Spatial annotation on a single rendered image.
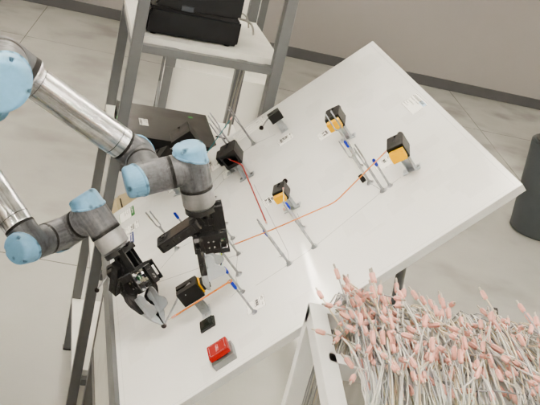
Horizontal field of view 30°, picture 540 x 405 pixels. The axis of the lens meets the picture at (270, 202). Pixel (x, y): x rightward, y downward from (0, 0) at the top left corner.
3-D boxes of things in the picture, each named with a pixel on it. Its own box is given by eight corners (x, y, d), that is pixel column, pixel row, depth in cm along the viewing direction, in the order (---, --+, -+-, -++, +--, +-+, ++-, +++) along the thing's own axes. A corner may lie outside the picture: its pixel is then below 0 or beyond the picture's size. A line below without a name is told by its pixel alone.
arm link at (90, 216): (77, 196, 243) (100, 182, 239) (103, 235, 244) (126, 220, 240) (59, 208, 236) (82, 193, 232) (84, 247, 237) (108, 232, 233)
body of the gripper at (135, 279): (142, 295, 234) (114, 251, 232) (126, 302, 240) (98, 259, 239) (165, 278, 238) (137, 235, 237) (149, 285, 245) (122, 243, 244)
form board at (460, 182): (110, 222, 326) (106, 218, 325) (375, 45, 318) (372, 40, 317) (127, 447, 220) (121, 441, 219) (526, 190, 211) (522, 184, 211)
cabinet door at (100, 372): (96, 450, 290) (119, 332, 275) (92, 349, 339) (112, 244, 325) (102, 450, 290) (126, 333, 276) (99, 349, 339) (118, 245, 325)
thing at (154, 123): (116, 152, 328) (119, 132, 325) (112, 116, 360) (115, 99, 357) (214, 166, 336) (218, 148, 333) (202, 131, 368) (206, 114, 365)
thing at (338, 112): (356, 119, 279) (340, 94, 275) (355, 140, 270) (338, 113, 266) (341, 126, 281) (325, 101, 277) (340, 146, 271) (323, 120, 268)
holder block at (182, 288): (184, 298, 243) (175, 287, 241) (203, 286, 242) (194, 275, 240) (185, 308, 239) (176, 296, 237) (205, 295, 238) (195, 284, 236)
